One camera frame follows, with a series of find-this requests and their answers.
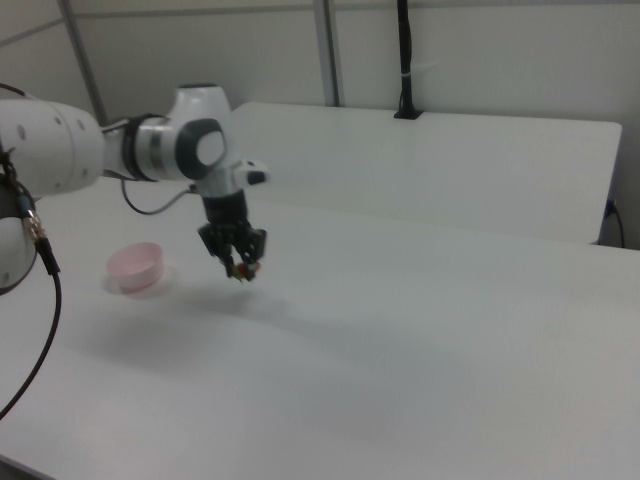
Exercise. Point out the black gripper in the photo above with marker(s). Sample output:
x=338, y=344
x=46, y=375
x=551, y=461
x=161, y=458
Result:
x=225, y=210

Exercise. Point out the red strawberry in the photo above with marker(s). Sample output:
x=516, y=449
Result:
x=245, y=270

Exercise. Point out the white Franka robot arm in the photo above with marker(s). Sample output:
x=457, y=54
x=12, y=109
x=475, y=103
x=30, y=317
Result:
x=50, y=150

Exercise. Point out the pink plastic bowl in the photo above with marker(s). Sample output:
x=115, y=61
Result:
x=142, y=275

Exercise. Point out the grey metal partition post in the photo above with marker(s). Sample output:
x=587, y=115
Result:
x=330, y=50
x=85, y=60

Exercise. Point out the black camera stand pole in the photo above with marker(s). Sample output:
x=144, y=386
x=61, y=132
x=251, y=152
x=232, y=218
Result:
x=406, y=50

